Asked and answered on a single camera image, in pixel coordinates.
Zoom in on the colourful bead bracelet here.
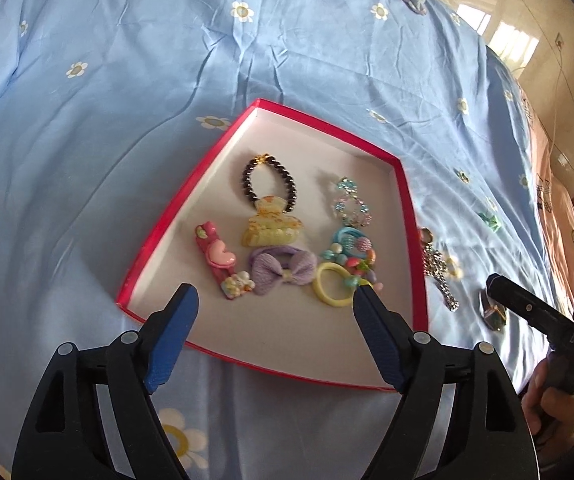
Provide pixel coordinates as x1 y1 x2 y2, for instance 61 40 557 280
319 242 385 293

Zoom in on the blue crystal bracelet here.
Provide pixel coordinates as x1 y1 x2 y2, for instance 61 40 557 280
327 176 374 227

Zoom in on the silver chain with gold ring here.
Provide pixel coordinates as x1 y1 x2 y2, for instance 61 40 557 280
417 227 460 313

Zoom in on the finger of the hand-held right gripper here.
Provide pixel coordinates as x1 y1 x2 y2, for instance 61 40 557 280
484 272 574 341

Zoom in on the orange cartoon print blanket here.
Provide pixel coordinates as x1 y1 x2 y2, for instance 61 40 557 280
514 80 574 271

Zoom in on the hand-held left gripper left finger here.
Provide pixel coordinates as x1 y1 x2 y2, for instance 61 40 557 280
12 282 200 480

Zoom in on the pink heart hair clip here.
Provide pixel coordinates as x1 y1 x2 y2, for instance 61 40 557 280
193 220 257 301

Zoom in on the person's right hand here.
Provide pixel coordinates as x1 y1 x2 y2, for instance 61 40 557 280
522 359 574 440

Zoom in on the yellow claw hair clip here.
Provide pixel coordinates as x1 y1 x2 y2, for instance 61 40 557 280
239 194 305 248

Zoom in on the green bow hair clip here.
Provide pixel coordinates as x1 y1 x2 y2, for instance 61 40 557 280
477 210 503 233

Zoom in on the yellow hair tie ring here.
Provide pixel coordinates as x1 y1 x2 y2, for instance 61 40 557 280
313 261 363 308

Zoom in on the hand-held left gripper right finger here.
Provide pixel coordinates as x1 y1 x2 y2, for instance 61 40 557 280
352 282 540 480

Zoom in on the red shallow cardboard box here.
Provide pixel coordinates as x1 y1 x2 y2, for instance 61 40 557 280
116 99 430 393

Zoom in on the dark bead bracelet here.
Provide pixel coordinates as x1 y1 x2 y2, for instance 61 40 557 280
241 154 298 213

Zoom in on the square gold wristwatch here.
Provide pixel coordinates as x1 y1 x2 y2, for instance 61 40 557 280
478 290 508 331

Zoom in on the purple bow hair tie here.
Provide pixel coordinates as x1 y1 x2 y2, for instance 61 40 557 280
248 245 318 286

